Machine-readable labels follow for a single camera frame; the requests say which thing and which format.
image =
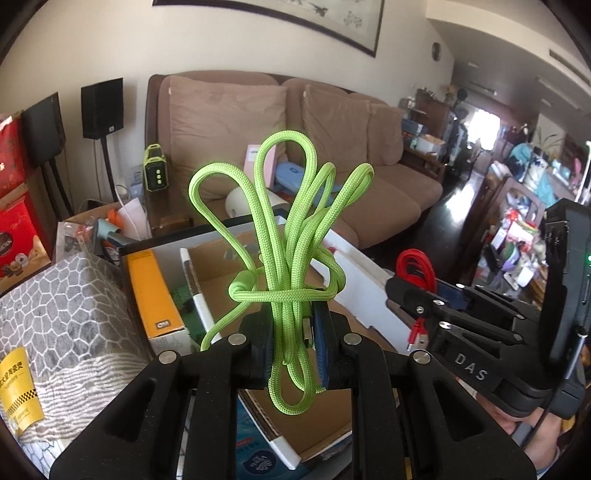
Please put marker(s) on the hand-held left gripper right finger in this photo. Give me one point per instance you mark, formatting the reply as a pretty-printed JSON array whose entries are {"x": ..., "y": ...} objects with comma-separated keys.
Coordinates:
[{"x": 323, "y": 350}]

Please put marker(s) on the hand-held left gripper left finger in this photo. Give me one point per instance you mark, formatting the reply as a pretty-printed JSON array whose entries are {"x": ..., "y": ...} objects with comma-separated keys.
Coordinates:
[{"x": 263, "y": 341}]

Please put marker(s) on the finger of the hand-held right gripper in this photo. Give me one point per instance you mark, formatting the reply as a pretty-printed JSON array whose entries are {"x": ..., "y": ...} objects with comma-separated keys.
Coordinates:
[
  {"x": 415, "y": 297},
  {"x": 450, "y": 293}
]

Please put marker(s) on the white cardboard box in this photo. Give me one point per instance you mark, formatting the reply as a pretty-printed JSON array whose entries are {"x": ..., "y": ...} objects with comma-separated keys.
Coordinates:
[{"x": 217, "y": 263}]

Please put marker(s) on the yellow instruction booklet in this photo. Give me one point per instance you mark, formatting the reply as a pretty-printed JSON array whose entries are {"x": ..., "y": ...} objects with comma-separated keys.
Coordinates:
[{"x": 21, "y": 392}]

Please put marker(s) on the person's right hand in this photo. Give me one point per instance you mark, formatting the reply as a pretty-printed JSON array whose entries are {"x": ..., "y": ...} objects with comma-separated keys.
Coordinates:
[{"x": 501, "y": 417}]

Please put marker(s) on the white paper bag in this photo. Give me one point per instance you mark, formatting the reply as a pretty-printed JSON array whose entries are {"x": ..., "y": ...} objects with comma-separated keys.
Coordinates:
[{"x": 364, "y": 277}]

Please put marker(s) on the cluttered display shelf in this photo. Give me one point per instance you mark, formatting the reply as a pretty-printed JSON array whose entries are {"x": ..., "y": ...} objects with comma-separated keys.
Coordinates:
[{"x": 512, "y": 221}]

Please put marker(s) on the blue printed pack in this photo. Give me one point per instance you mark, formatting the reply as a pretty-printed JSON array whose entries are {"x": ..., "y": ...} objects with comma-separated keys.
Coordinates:
[{"x": 256, "y": 434}]

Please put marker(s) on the brown sofa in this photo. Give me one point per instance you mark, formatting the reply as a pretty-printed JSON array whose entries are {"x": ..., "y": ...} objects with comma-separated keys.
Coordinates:
[{"x": 392, "y": 194}]

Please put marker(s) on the orange white carton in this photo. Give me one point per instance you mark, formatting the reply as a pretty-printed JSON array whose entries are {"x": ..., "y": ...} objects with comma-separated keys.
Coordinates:
[{"x": 147, "y": 295}]

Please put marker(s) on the white round device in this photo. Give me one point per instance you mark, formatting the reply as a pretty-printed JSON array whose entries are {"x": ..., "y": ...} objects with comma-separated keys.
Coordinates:
[{"x": 240, "y": 203}]

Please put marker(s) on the light blue massager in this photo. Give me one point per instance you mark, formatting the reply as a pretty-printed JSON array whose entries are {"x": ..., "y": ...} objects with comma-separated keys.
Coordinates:
[{"x": 291, "y": 177}]

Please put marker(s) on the dark wooden cabinet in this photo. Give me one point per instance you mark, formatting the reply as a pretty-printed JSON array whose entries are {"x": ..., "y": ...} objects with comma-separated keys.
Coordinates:
[{"x": 434, "y": 115}]

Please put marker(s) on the white paper sheet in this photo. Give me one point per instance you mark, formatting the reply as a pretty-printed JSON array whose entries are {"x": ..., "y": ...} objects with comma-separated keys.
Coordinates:
[{"x": 134, "y": 217}]

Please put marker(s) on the pink card box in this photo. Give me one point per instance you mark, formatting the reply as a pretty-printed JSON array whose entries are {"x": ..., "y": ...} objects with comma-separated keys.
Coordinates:
[{"x": 251, "y": 161}]

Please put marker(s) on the teal handheld tool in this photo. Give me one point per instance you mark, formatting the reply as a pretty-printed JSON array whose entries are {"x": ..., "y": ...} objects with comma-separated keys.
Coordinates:
[{"x": 111, "y": 228}]

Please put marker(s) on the lime green portable speaker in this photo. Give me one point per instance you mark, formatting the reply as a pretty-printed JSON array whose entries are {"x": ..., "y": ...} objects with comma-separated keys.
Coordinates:
[{"x": 156, "y": 170}]

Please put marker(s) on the pale blue box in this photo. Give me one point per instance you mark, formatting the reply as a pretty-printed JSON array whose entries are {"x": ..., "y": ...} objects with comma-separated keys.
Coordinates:
[{"x": 135, "y": 184}]

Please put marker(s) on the patterned fleece blanket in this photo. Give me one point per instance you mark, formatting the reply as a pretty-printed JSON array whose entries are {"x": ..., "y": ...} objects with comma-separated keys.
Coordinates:
[{"x": 60, "y": 314}]

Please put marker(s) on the clear plastic packet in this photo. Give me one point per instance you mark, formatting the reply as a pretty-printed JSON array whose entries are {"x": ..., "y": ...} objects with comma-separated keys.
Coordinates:
[{"x": 74, "y": 240}]

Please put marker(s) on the open cardboard clutter box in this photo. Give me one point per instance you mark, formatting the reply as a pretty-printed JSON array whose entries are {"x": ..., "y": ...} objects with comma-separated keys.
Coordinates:
[{"x": 83, "y": 214}]

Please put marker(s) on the red chocolate gift box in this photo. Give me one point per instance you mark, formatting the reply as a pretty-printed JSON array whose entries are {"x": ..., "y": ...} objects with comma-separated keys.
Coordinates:
[{"x": 18, "y": 240}]

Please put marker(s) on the black speaker on stand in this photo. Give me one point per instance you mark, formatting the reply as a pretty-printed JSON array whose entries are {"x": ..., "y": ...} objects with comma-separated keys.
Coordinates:
[
  {"x": 102, "y": 108},
  {"x": 44, "y": 129}
]

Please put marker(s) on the dark red tea gift bag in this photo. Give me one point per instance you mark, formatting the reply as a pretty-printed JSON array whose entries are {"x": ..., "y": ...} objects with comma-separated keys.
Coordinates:
[{"x": 11, "y": 152}]

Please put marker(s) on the framed ink painting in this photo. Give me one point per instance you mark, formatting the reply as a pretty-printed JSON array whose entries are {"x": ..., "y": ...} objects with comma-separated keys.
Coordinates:
[{"x": 277, "y": 14}]

